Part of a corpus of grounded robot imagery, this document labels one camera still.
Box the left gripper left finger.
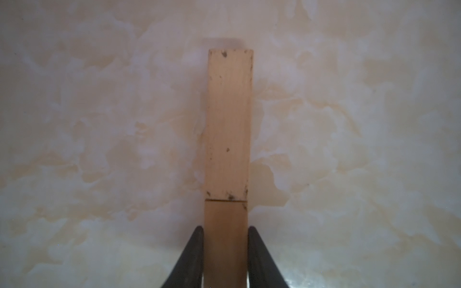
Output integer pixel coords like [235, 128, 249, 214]
[161, 226, 204, 288]

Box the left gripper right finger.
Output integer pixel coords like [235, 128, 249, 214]
[247, 226, 289, 288]

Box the natural wood block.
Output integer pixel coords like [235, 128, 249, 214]
[204, 200, 248, 288]
[203, 48, 255, 202]

